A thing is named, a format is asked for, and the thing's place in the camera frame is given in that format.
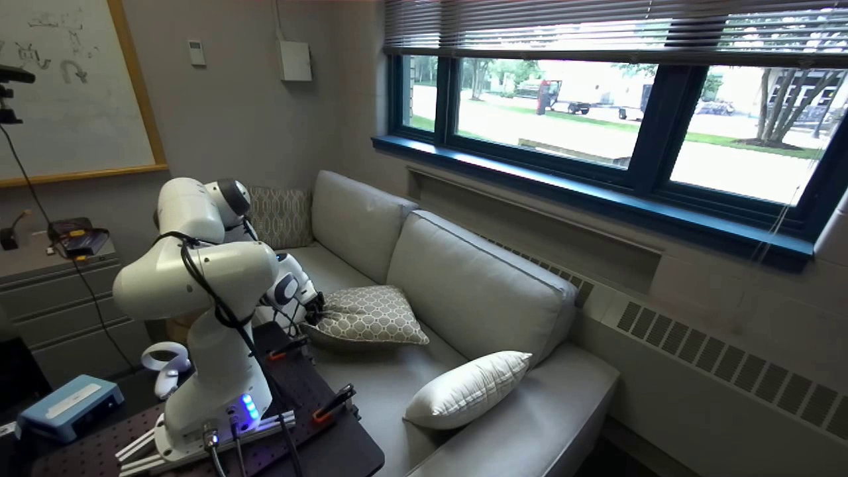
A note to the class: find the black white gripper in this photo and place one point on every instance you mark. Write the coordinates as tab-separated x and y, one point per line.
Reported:
291	301

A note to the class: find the beige geometric patterned pillow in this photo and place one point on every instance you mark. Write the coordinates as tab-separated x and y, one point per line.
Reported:
368	317

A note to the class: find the cream ribbed small pillow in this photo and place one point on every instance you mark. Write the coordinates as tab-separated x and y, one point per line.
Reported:
469	391

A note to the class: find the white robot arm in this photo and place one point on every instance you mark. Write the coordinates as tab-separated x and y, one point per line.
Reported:
208	261

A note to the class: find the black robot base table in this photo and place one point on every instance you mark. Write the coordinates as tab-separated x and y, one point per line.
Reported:
336	448

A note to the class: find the black orange clamp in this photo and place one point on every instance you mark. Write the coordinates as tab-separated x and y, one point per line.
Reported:
332	407

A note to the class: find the white VR controller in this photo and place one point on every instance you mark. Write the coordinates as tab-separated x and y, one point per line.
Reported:
167	361

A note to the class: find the light grey fabric sofa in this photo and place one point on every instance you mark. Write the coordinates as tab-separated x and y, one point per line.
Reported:
469	297

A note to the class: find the wooden framed whiteboard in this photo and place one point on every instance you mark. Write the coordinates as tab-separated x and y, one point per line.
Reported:
89	111

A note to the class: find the blue white box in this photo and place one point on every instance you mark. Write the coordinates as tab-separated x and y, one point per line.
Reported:
66	408

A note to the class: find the large blue framed window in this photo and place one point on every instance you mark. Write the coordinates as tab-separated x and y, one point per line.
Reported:
713	119

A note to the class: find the white wall box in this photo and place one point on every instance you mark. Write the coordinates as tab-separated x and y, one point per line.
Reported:
295	61

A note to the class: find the wall radiator grille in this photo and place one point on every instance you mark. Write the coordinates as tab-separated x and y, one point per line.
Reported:
770	383

